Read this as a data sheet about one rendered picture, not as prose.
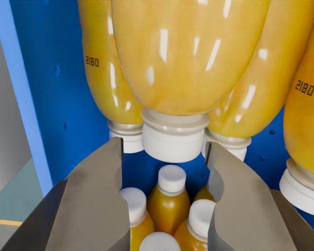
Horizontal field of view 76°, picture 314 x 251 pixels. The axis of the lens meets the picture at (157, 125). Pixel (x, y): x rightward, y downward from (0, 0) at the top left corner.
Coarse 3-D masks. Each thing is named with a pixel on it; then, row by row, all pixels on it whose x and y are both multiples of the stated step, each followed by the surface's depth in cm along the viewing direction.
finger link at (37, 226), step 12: (60, 180) 9; (48, 192) 8; (60, 192) 8; (48, 204) 8; (36, 216) 7; (48, 216) 7; (24, 228) 7; (36, 228) 7; (48, 228) 7; (12, 240) 6; (24, 240) 6; (36, 240) 6
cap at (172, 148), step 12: (144, 132) 12; (156, 132) 11; (144, 144) 12; (156, 144) 11; (168, 144) 11; (180, 144) 11; (192, 144) 11; (156, 156) 12; (168, 156) 11; (180, 156) 11; (192, 156) 12
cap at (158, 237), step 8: (160, 232) 20; (144, 240) 19; (152, 240) 19; (160, 240) 19; (168, 240) 19; (144, 248) 19; (152, 248) 19; (160, 248) 19; (168, 248) 19; (176, 248) 19
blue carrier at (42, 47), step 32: (0, 0) 9; (32, 0) 11; (64, 0) 14; (0, 32) 9; (32, 32) 11; (64, 32) 14; (32, 64) 11; (64, 64) 15; (32, 96) 11; (64, 96) 15; (32, 128) 12; (64, 128) 16; (96, 128) 21; (64, 160) 16; (128, 160) 28; (160, 160) 31; (192, 160) 33; (256, 160) 29; (192, 192) 36
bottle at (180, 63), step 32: (128, 0) 7; (160, 0) 7; (192, 0) 7; (224, 0) 7; (256, 0) 7; (128, 32) 8; (160, 32) 7; (192, 32) 7; (224, 32) 7; (256, 32) 8; (128, 64) 9; (160, 64) 8; (192, 64) 8; (224, 64) 8; (160, 96) 9; (192, 96) 9; (224, 96) 10; (160, 128) 11; (192, 128) 11
